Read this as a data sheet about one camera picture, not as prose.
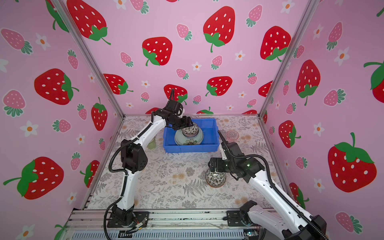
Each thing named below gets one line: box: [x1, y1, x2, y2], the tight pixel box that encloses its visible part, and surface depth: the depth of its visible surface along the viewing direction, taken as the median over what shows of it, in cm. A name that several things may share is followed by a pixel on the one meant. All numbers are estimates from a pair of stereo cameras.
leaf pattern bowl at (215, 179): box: [205, 169, 227, 188], surface depth 86 cm
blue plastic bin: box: [163, 118, 220, 153], surface depth 106 cm
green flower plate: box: [174, 128, 204, 146], surface depth 103 cm
